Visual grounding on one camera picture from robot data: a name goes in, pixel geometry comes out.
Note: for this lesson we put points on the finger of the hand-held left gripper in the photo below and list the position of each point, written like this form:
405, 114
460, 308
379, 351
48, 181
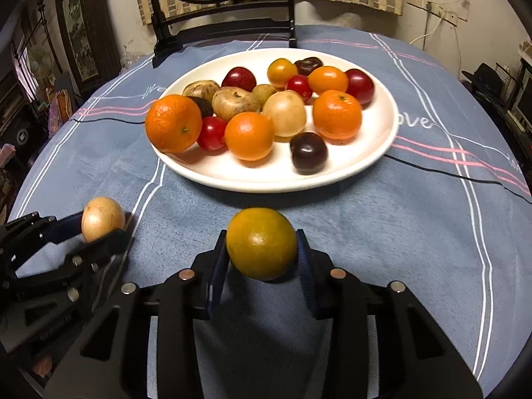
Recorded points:
108, 251
62, 226

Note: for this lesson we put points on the large orange mandarin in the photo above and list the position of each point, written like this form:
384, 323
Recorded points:
172, 122

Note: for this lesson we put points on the white wall sockets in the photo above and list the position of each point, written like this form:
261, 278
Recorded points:
436, 8

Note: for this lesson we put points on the smooth tan passion fruit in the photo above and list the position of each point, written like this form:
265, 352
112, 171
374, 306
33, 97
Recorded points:
284, 112

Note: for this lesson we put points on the crumpled clear plastic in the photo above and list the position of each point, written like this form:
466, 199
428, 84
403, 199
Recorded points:
133, 56

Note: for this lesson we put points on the dark cherry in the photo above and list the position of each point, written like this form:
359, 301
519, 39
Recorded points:
309, 64
308, 152

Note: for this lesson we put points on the black computer desk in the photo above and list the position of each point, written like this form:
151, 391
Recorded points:
511, 124

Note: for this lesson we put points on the purple orange cloth bag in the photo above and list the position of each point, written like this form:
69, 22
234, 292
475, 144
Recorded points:
56, 110

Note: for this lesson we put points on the standing fan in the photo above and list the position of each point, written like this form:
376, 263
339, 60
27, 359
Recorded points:
39, 60

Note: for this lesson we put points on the pale yellow potato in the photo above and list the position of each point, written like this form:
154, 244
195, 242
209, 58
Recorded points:
102, 216

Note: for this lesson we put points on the round fish screen black stand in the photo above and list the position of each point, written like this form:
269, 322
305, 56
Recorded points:
228, 25

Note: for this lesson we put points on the blue striped tablecloth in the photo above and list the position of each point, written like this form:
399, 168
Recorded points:
415, 216

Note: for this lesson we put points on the red apple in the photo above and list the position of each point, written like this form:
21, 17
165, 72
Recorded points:
239, 79

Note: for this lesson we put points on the white oval plate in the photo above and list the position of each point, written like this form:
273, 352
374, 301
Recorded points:
249, 176

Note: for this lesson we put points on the black hat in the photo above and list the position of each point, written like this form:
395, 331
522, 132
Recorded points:
484, 77

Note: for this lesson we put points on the dark framed painting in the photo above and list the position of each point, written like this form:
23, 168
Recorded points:
79, 37

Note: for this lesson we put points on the dark red cherry tomato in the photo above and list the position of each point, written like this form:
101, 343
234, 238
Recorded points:
359, 86

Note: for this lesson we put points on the black case with round emblem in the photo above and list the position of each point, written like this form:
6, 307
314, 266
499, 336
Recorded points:
21, 135

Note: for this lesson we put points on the small orange mandarin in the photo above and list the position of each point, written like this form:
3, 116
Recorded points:
336, 114

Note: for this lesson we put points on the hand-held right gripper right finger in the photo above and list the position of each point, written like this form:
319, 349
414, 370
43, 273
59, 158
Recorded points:
309, 282

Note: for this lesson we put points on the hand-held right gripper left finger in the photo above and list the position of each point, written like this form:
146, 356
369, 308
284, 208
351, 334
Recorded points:
217, 282

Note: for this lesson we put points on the green yellow mandarin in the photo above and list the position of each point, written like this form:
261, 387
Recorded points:
262, 243

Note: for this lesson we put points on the tan longan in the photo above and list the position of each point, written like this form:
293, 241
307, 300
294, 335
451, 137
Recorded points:
262, 91

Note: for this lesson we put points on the dark purple passion fruit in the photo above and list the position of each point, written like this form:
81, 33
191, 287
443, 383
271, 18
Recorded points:
204, 106

